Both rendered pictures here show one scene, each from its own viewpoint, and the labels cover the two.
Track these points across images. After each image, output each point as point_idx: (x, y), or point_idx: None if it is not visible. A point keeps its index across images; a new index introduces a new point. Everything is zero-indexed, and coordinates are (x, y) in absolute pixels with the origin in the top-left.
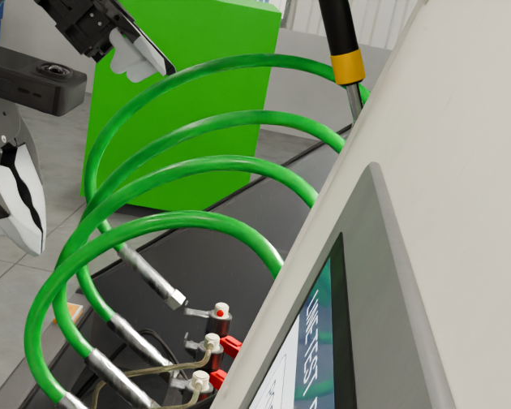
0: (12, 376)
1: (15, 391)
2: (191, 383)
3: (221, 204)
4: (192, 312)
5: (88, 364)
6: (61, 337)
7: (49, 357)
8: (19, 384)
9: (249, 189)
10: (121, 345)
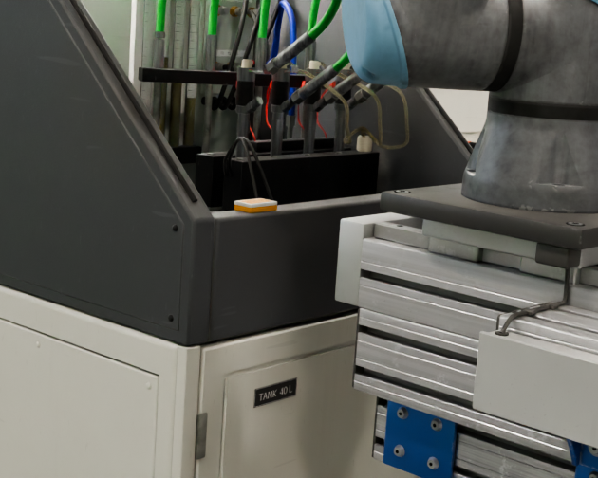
0: (351, 201)
1: (356, 198)
2: (318, 67)
3: (104, 45)
4: (262, 71)
5: None
6: (281, 205)
7: (308, 202)
8: (348, 199)
9: (89, 15)
10: (252, 169)
